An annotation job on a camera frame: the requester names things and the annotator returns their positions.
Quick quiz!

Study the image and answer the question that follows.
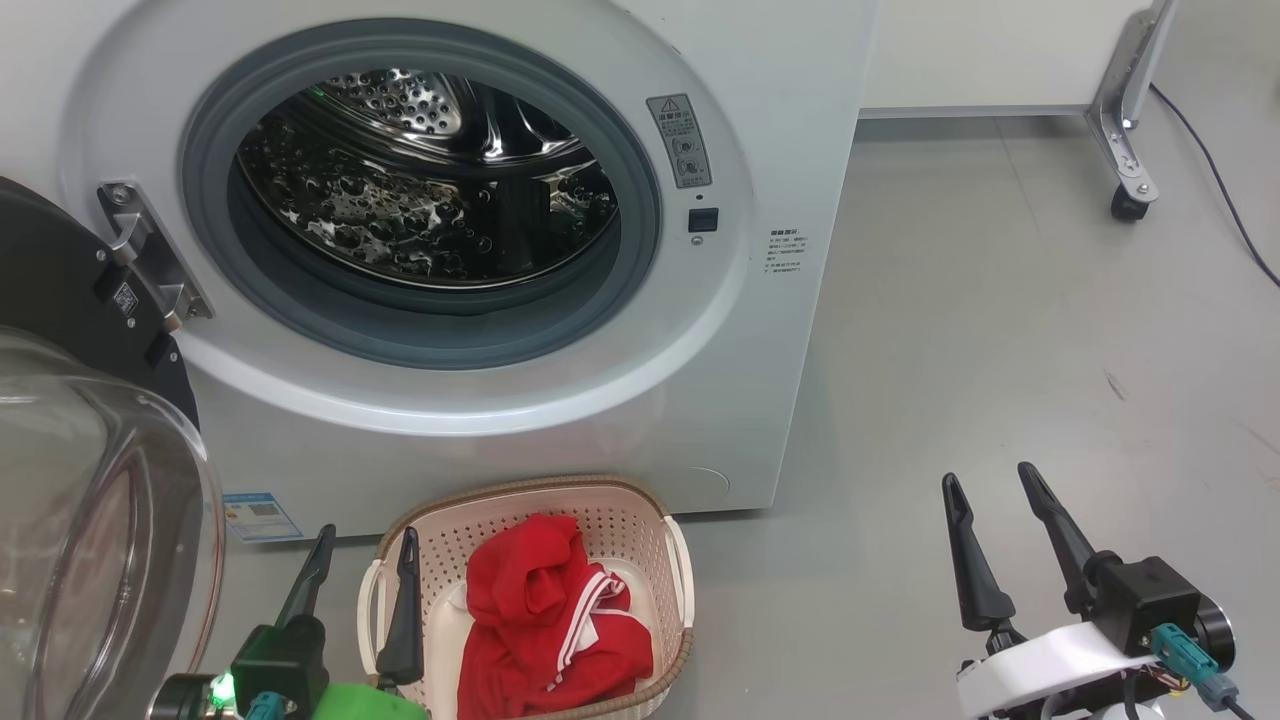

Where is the silver metal frame leg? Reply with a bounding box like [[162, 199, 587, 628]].
[[1085, 0, 1181, 201]]

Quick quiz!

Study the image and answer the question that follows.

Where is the black floor cable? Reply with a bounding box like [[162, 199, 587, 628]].
[[1150, 85, 1280, 289]]

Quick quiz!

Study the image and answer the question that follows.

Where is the white front-load washing machine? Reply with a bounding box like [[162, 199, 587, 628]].
[[0, 0, 881, 541]]

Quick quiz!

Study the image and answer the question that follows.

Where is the blue energy label sticker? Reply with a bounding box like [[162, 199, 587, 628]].
[[222, 491, 304, 544]]

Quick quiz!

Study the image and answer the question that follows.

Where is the cream perforated laundry basket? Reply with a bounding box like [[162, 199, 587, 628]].
[[357, 475, 696, 720]]

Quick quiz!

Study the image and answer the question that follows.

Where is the silver door hinge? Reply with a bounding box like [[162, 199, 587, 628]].
[[97, 181, 214, 333]]

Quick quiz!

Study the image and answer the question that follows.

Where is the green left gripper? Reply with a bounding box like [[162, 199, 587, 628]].
[[275, 524, 431, 720]]

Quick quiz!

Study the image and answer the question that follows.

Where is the small text sticker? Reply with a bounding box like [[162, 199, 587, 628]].
[[766, 228, 807, 277]]

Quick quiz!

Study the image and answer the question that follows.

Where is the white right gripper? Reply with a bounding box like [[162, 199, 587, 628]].
[[941, 461, 1166, 720]]

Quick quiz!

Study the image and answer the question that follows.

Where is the red garment with white stripes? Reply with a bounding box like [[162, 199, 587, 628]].
[[457, 513, 655, 720]]

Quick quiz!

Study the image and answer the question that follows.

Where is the stainless steel washer drum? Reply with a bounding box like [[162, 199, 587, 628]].
[[235, 68, 621, 291]]

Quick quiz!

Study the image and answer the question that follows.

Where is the grey warning label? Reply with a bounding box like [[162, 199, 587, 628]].
[[646, 93, 714, 189]]

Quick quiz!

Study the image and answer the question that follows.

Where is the white cabinet panel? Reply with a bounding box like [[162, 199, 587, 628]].
[[860, 0, 1151, 119]]

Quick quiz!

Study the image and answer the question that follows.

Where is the black round washer door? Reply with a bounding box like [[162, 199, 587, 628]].
[[0, 177, 226, 720]]

